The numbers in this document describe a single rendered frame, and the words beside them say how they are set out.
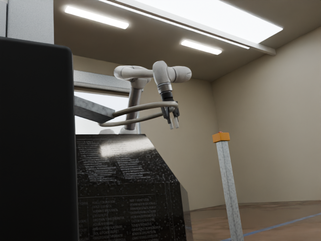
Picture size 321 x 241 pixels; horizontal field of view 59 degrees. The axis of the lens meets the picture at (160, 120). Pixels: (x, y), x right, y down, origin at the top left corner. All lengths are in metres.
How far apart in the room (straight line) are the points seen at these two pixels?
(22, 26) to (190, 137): 7.38
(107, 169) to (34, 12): 0.77
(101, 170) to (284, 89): 7.32
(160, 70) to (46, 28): 0.73
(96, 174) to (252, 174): 7.70
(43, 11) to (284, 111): 7.17
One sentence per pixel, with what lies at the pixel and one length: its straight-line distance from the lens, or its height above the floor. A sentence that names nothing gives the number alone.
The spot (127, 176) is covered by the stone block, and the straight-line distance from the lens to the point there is 1.08.
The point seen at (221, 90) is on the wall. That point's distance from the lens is 9.44.
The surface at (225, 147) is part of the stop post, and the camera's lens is 2.80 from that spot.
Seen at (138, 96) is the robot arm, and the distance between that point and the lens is 2.40.
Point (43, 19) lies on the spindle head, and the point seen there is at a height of 1.40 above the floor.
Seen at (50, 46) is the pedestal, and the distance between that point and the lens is 0.29.
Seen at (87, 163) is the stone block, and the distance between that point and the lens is 1.10.
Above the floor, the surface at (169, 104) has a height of 1.04.
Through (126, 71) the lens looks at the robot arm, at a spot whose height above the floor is 1.50.
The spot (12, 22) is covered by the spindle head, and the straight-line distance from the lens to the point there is 1.37.
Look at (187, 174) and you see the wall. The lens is 8.10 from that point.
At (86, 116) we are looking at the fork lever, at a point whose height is 1.01.
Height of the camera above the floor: 0.60
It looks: 14 degrees up
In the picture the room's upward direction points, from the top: 6 degrees counter-clockwise
